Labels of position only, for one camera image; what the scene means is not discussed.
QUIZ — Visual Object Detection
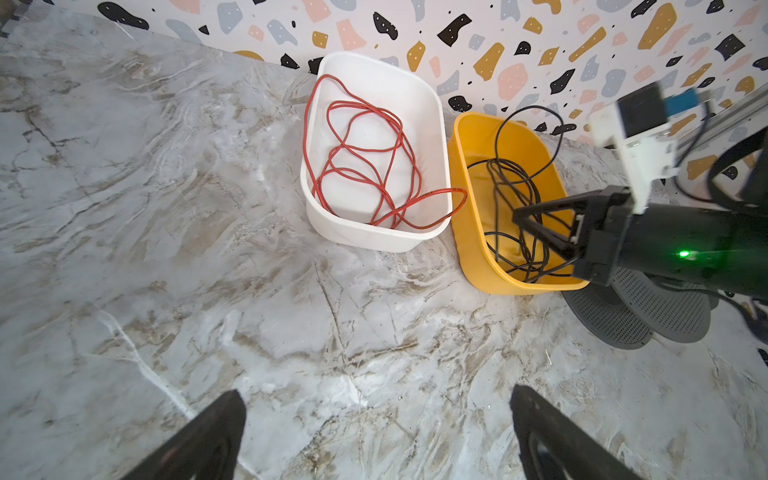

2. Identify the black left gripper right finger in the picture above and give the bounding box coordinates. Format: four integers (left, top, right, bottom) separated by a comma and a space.
510, 384, 639, 479

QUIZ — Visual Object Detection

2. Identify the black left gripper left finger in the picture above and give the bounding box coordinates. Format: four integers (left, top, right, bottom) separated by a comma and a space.
125, 390, 246, 479

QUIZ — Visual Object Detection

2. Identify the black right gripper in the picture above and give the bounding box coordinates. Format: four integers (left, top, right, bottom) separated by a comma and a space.
512, 186, 632, 286

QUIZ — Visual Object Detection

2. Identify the black cable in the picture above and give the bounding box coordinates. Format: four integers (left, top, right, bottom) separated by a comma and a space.
465, 104, 580, 284

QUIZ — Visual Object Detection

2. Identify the grey perforated cable spool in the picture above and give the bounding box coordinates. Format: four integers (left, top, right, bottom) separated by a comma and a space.
563, 268, 718, 350

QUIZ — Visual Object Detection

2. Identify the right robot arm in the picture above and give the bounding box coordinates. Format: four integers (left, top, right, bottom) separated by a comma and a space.
513, 130, 767, 299

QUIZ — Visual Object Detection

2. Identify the yellow plastic bin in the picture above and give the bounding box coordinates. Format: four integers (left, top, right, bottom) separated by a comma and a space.
448, 112, 588, 295

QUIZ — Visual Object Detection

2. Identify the white plastic bin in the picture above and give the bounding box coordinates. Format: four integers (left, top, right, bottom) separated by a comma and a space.
300, 52, 467, 253

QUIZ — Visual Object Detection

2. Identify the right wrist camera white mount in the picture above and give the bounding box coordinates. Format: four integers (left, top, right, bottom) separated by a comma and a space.
588, 82, 711, 215

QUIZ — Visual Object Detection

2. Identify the aluminium corner rail right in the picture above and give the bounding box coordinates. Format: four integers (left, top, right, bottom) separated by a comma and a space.
696, 84, 767, 148

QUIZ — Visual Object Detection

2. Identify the red cable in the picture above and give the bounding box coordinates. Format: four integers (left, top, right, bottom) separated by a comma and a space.
302, 73, 469, 231

